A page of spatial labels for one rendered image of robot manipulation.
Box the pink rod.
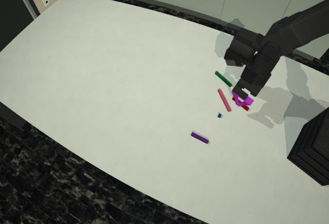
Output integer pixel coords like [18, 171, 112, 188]
[218, 89, 231, 112]

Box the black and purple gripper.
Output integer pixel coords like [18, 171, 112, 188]
[232, 62, 271, 106]

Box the purple rod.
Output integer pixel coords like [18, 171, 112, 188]
[191, 132, 209, 144]

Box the green rod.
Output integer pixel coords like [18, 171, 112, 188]
[215, 71, 232, 87]

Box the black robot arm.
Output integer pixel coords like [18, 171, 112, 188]
[224, 0, 329, 84]

